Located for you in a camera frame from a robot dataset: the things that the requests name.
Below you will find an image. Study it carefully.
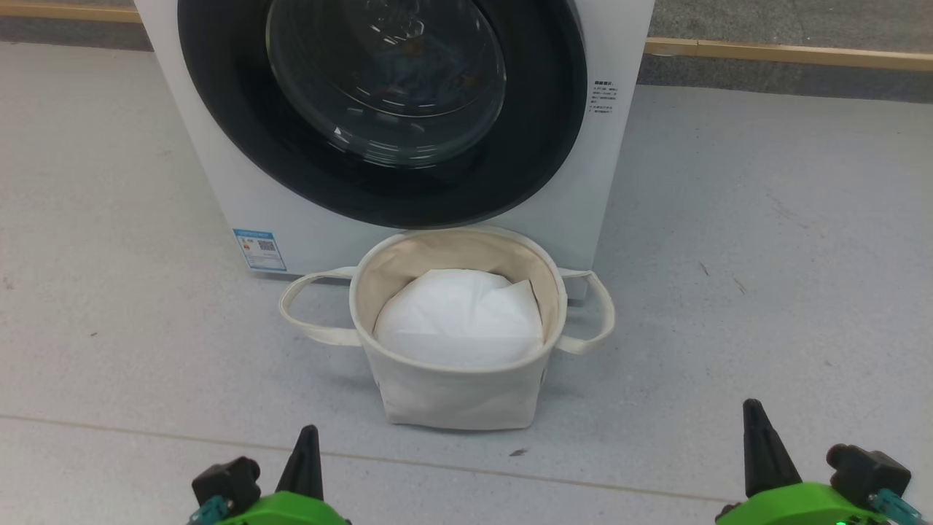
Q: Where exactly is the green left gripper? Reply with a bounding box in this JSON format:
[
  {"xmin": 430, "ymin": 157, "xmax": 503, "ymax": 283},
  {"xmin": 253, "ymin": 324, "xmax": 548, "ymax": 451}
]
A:
[{"xmin": 217, "ymin": 426, "xmax": 352, "ymax": 525}]

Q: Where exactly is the blue energy label sticker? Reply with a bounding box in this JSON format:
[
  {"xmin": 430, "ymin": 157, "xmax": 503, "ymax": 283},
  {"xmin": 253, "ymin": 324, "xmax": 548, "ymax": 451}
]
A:
[{"xmin": 233, "ymin": 229, "xmax": 287, "ymax": 272}]

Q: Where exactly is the white washing machine body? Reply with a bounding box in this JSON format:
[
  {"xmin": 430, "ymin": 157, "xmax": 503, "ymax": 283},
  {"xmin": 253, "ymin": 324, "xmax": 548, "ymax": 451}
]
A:
[{"xmin": 133, "ymin": 0, "xmax": 655, "ymax": 300}]

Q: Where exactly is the right camera cable teal plug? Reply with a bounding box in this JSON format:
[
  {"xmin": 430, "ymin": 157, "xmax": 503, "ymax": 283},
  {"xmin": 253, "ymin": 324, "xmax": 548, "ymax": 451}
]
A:
[{"xmin": 871, "ymin": 487, "xmax": 933, "ymax": 525}]

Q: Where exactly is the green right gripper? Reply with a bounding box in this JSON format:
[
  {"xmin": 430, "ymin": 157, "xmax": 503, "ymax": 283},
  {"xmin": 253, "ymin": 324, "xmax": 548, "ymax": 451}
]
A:
[{"xmin": 717, "ymin": 399, "xmax": 894, "ymax": 525}]

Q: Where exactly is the black round glass door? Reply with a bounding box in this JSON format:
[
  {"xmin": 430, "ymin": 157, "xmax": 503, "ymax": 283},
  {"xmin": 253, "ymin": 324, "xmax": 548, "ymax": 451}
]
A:
[{"xmin": 177, "ymin": 0, "xmax": 588, "ymax": 229}]

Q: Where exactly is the camera cable teal plug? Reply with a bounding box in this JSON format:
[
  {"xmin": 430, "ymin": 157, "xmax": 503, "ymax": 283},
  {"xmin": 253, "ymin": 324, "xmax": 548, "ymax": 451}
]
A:
[
  {"xmin": 871, "ymin": 487, "xmax": 933, "ymax": 525},
  {"xmin": 188, "ymin": 496, "xmax": 227, "ymax": 525}
]

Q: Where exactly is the left camera cable teal plug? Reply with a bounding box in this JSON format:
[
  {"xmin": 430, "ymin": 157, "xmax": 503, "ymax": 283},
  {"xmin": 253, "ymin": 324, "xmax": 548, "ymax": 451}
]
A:
[{"xmin": 188, "ymin": 496, "xmax": 227, "ymax": 525}]

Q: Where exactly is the cream canvas laundry basket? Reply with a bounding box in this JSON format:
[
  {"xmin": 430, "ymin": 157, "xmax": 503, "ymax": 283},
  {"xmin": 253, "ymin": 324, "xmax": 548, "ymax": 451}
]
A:
[{"xmin": 279, "ymin": 227, "xmax": 615, "ymax": 431}]

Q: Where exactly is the white padding cloth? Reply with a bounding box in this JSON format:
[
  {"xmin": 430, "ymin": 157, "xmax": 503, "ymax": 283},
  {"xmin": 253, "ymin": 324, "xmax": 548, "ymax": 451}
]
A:
[{"xmin": 373, "ymin": 268, "xmax": 544, "ymax": 369}]

